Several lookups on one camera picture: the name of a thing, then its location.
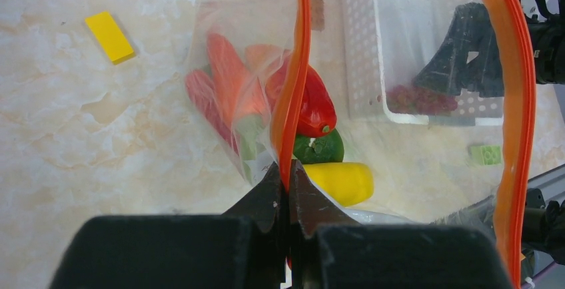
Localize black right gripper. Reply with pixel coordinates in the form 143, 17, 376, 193
412, 0, 564, 98

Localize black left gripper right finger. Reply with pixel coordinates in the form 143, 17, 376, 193
288, 161, 512, 288

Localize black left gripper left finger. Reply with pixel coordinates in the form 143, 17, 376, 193
50, 164, 286, 288

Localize yellow toy banana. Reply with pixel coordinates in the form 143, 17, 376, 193
303, 162, 374, 207

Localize clear zip bag orange zipper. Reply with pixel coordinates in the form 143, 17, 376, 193
188, 0, 536, 288

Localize red toy grapes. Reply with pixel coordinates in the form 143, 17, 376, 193
386, 85, 458, 116

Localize white perforated plastic basket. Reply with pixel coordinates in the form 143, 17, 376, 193
342, 0, 504, 127

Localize green toy cucumber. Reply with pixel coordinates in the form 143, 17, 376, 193
293, 129, 344, 164

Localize red orange toy peach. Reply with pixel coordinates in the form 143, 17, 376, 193
265, 58, 337, 138

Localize orange toy carrot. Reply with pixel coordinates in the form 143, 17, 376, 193
207, 33, 269, 127

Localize red toy chili pepper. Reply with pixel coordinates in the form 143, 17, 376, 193
185, 69, 239, 155

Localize green two-stud brick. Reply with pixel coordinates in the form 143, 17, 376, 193
468, 144, 503, 166

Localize yellow toy cylinder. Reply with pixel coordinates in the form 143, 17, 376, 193
85, 11, 136, 65

